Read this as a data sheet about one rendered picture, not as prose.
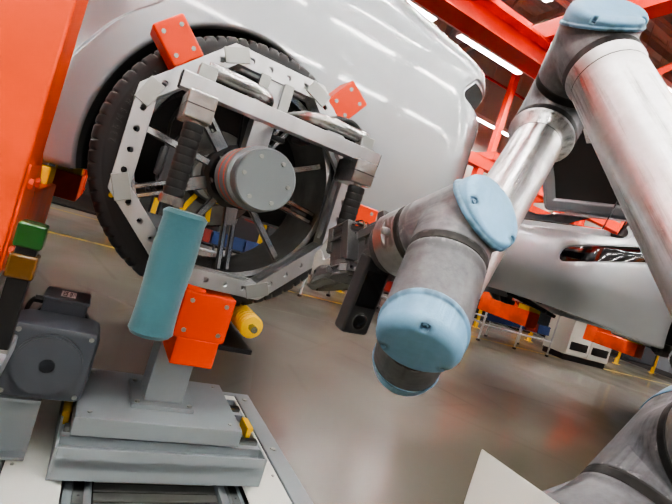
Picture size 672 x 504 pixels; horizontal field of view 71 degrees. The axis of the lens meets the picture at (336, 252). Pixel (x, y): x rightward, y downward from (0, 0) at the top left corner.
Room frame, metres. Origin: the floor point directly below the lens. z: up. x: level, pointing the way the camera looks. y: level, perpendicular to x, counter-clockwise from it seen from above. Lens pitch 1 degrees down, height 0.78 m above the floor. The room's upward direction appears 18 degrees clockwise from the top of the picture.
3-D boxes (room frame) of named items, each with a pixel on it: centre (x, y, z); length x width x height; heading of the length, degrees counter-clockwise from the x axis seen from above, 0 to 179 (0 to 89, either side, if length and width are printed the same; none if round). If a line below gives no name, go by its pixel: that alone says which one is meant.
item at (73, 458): (1.27, 0.31, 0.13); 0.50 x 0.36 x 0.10; 117
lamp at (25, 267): (0.73, 0.46, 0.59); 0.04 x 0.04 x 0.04; 27
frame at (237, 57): (1.11, 0.26, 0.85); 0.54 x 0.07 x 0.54; 117
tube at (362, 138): (1.04, 0.11, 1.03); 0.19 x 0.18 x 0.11; 27
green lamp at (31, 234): (0.73, 0.46, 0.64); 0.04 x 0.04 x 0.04; 27
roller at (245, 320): (1.25, 0.20, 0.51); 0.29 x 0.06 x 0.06; 27
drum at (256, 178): (1.04, 0.23, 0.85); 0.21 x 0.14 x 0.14; 27
